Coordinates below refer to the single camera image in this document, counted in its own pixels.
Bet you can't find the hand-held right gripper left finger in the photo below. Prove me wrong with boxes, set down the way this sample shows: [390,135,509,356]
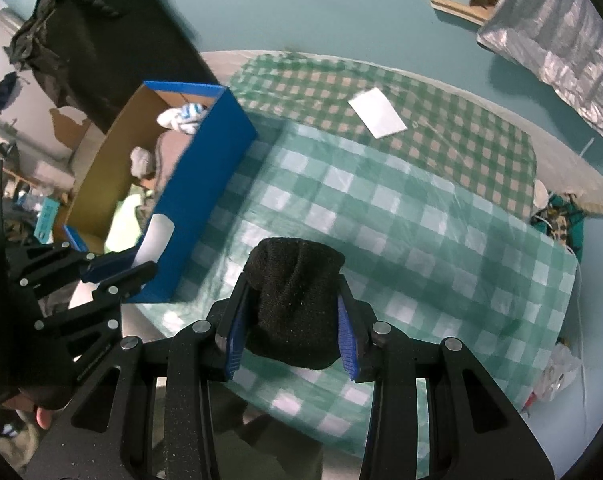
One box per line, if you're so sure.
[24,275,250,480]

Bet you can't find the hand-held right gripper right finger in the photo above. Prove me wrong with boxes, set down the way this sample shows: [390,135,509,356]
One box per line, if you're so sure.
[336,272,555,480]

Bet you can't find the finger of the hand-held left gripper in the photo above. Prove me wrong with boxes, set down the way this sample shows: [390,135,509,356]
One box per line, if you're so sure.
[6,240,137,287]
[34,260,158,361]

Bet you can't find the light green cloth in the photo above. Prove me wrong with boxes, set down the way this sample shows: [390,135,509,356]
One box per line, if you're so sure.
[104,194,155,256]

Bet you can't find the black sock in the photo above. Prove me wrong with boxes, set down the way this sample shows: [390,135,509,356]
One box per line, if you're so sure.
[244,237,346,372]

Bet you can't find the grey sock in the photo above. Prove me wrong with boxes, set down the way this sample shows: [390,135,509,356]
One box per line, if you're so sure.
[130,146,156,179]

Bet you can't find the mauve plush towel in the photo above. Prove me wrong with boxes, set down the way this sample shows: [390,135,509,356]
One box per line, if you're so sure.
[152,129,198,198]

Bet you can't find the blue cardboard box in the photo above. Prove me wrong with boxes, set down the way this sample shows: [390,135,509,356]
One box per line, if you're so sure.
[52,80,258,305]

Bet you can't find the white blue striped socks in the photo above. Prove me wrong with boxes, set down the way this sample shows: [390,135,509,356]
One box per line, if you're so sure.
[156,101,208,135]

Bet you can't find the person's left hand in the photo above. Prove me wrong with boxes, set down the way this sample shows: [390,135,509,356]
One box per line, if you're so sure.
[16,390,53,431]

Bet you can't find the teal carton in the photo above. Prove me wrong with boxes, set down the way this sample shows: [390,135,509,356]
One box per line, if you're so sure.
[34,197,60,246]

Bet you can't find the teal white checked plastic tablecloth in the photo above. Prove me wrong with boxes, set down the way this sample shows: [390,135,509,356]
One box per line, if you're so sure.
[132,122,581,466]

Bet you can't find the dark blue umbrella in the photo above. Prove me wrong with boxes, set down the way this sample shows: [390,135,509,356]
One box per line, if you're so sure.
[0,71,21,113]

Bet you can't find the clear plastic bag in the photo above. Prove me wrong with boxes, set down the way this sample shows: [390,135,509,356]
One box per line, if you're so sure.
[524,342,582,413]

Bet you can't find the green beige checked tablecloth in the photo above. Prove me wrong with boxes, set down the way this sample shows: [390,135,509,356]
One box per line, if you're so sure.
[229,52,538,226]

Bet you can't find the black garment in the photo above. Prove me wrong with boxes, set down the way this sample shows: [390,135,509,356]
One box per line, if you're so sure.
[6,0,222,133]

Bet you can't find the white paper sheet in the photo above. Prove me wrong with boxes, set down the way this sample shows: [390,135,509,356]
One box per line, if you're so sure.
[348,87,408,139]

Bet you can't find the teal patterned cloth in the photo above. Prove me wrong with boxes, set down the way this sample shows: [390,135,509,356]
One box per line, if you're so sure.
[531,192,586,253]

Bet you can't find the silver foil curtain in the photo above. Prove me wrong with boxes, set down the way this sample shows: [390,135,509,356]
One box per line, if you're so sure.
[476,0,603,148]

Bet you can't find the white cable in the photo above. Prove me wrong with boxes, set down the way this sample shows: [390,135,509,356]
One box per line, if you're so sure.
[573,255,589,386]

